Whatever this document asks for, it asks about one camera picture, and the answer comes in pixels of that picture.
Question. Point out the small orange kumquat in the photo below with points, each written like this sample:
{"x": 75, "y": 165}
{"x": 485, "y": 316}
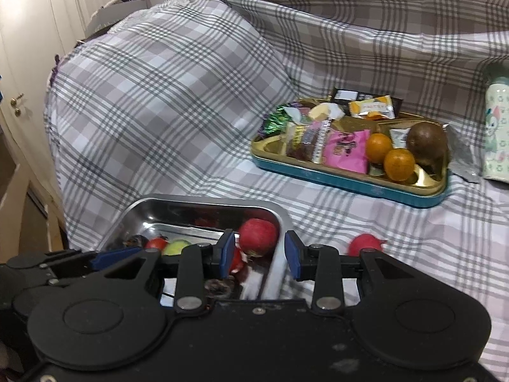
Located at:
{"x": 377, "y": 148}
{"x": 399, "y": 164}

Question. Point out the teal and gold snack tin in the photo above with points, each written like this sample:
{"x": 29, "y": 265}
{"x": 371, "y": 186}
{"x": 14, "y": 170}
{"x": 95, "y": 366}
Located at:
{"x": 350, "y": 185}

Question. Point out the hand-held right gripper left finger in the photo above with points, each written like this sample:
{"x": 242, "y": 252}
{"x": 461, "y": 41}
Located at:
{"x": 227, "y": 252}

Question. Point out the silver foil wrapper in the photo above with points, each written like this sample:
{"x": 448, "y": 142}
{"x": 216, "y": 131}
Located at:
{"x": 461, "y": 159}

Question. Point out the pink snack packet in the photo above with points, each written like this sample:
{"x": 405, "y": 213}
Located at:
{"x": 346, "y": 149}

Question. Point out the brown kiwi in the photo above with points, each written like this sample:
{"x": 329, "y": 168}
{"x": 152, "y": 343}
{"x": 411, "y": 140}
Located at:
{"x": 427, "y": 143}

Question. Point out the white cabinet door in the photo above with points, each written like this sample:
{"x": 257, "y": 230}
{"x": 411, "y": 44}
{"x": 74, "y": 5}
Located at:
{"x": 24, "y": 47}

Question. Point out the white candy wrapper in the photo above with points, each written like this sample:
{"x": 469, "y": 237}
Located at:
{"x": 399, "y": 135}

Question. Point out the green cucumber piece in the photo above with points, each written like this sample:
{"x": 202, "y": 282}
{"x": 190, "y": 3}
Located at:
{"x": 177, "y": 247}

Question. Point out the white floral bottle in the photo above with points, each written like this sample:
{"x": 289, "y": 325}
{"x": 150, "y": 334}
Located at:
{"x": 497, "y": 135}

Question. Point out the small red tomato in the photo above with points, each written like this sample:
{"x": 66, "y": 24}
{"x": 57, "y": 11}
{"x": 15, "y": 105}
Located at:
{"x": 156, "y": 243}

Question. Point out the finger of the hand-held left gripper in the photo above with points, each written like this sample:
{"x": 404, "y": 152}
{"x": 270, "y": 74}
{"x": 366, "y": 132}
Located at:
{"x": 111, "y": 258}

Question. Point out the pale yellow wrapped candy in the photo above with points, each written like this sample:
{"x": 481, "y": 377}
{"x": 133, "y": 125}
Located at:
{"x": 324, "y": 110}

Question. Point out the green foil wrapped candy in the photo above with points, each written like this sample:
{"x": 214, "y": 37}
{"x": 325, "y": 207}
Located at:
{"x": 274, "y": 121}

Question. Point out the black snack packet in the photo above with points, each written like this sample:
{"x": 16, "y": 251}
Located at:
{"x": 348, "y": 95}

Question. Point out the yellow snack packet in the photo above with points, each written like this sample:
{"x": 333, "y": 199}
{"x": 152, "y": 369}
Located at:
{"x": 372, "y": 107}

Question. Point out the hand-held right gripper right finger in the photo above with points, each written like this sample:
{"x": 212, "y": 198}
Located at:
{"x": 292, "y": 254}

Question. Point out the wooden furniture edge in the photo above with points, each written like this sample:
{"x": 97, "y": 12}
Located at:
{"x": 20, "y": 207}

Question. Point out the clear packet of brown dates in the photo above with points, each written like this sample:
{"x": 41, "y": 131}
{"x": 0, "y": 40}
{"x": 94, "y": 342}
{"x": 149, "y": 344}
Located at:
{"x": 302, "y": 141}

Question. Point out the grey plaid blanket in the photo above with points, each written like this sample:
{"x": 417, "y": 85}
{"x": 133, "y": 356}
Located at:
{"x": 159, "y": 107}

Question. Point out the red radish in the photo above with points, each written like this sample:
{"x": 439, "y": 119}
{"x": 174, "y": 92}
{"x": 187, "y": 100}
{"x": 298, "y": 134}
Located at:
{"x": 257, "y": 236}
{"x": 364, "y": 244}

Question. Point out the brass cabinet knob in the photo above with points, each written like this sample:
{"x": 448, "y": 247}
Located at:
{"x": 16, "y": 101}

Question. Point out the stainless steel tray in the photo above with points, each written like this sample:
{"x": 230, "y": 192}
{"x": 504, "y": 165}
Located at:
{"x": 179, "y": 215}

